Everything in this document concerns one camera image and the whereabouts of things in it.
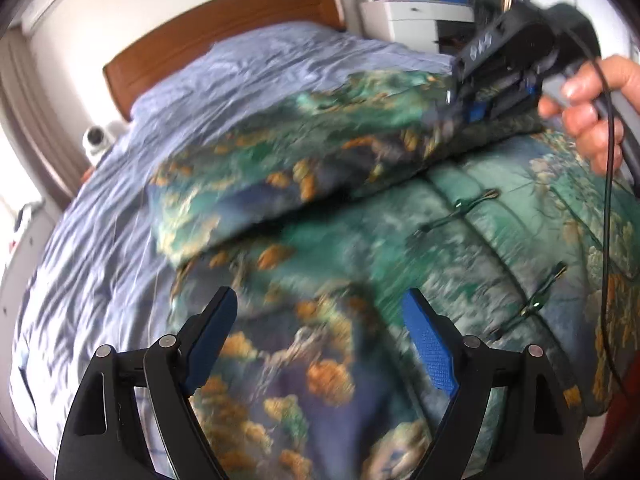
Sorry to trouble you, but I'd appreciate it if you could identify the green floral padded jacket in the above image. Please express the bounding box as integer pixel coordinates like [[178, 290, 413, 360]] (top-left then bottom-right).
[[149, 70, 639, 479]]

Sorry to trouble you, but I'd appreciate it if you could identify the right hand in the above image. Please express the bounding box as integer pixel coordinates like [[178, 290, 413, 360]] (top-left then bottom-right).
[[538, 55, 639, 176]]

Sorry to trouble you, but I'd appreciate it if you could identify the white nightstand drawer unit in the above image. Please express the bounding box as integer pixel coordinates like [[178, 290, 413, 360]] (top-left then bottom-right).
[[358, 0, 475, 55]]

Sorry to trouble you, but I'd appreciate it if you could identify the blue grey checked bedsheet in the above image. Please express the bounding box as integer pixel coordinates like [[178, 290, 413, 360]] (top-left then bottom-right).
[[8, 20, 457, 461]]

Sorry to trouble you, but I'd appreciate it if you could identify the brown wooden headboard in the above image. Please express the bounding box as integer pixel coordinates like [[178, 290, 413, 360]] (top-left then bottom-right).
[[103, 0, 346, 120]]

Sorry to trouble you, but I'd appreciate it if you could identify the beige curtain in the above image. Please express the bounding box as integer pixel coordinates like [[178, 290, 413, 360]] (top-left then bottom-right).
[[1, 28, 88, 210]]

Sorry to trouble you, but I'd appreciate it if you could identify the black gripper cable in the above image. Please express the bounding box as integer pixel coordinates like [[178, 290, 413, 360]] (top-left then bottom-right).
[[549, 24, 640, 401]]

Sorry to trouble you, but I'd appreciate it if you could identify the white security camera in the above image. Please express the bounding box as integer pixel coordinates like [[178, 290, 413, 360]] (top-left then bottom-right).
[[82, 126, 112, 167]]

